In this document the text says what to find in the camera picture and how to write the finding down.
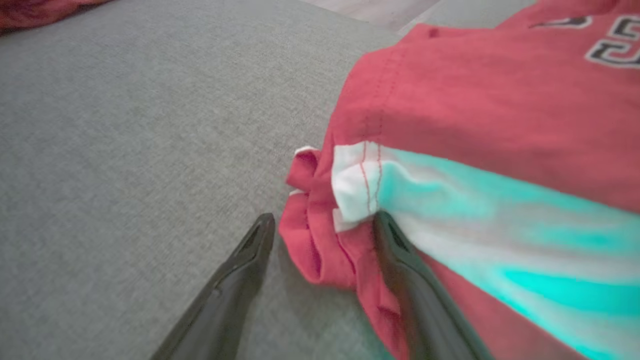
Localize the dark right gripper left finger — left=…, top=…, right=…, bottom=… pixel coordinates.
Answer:
left=150, top=213, right=276, bottom=360

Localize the red garment with white stripe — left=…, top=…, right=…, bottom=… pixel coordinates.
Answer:
left=278, top=0, right=640, bottom=360

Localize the red mesh garment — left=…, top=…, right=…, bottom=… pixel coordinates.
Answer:
left=0, top=0, right=113, bottom=34

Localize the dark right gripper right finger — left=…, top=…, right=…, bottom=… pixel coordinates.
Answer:
left=372, top=210, right=495, bottom=360

